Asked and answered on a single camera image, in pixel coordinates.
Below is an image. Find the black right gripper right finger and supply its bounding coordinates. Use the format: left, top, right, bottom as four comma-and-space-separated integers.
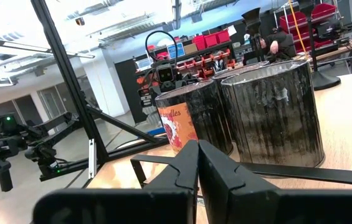
199, 139, 281, 224

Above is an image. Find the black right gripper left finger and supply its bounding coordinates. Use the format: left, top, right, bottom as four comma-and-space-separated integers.
143, 139, 200, 197

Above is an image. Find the black candlestick holder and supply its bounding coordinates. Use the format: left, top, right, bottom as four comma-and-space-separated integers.
240, 7, 265, 63

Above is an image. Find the small black funnel object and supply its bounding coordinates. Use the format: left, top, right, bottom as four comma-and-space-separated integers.
297, 0, 341, 91

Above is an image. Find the blue box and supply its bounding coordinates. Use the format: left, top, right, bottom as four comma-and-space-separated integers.
166, 42, 186, 59

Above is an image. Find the cardboard box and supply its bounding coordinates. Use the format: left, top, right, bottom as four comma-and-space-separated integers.
183, 42, 199, 55

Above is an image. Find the red storage bin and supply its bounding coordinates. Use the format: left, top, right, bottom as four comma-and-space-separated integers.
193, 34, 207, 50
204, 33, 219, 47
278, 11, 308, 32
311, 2, 338, 19
216, 29, 231, 44

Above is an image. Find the person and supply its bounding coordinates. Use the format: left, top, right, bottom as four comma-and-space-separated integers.
258, 30, 298, 63

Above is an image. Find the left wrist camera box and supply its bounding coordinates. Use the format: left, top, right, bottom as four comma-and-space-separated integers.
156, 66, 176, 85

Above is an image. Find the black diagonal frame brace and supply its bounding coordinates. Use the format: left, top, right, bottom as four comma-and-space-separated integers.
83, 104, 164, 144

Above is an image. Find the black table edge rail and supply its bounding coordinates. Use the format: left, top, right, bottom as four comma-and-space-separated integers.
38, 136, 170, 183

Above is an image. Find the black camera cable loop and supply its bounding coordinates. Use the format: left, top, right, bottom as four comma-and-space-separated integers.
145, 30, 179, 68

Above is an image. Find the black aluminium frame post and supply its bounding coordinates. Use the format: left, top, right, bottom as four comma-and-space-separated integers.
29, 0, 110, 167

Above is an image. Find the silver metal bracket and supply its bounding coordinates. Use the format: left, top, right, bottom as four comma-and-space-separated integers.
87, 138, 97, 180

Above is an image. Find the wooden table black frame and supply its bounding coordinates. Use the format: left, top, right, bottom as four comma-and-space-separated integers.
130, 55, 352, 190

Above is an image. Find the yellow hanging cable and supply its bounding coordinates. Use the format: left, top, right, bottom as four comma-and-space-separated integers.
287, 0, 309, 62

